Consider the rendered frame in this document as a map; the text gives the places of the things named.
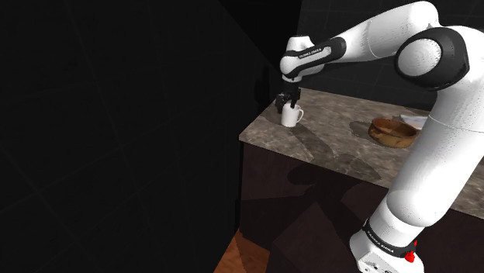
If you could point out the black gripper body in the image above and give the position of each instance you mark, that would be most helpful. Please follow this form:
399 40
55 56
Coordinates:
288 90

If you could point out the white mug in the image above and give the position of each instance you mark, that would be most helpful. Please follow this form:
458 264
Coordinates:
290 115

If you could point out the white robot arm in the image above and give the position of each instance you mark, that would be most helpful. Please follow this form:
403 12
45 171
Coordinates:
435 158

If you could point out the brown wooden bowl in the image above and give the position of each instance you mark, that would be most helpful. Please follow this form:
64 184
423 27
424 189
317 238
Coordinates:
391 133

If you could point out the dark brown kitchen cabinet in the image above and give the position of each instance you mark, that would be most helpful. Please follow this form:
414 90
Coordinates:
302 204

